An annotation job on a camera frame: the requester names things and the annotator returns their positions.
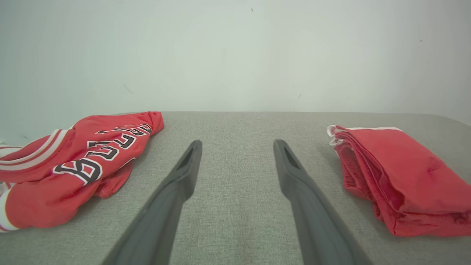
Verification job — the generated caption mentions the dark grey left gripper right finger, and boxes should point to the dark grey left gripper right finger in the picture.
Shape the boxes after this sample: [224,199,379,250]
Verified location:
[273,139,374,265]

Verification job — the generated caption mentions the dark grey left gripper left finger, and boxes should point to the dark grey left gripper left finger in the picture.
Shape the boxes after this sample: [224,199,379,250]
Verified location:
[101,140,203,265]

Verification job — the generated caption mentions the red shorts with white trim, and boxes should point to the red shorts with white trim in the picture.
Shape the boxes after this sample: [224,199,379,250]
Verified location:
[327,125,471,237]

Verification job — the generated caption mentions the red Bulls jersey shirt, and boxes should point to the red Bulls jersey shirt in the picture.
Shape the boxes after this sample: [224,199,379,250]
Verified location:
[0,112,164,233]

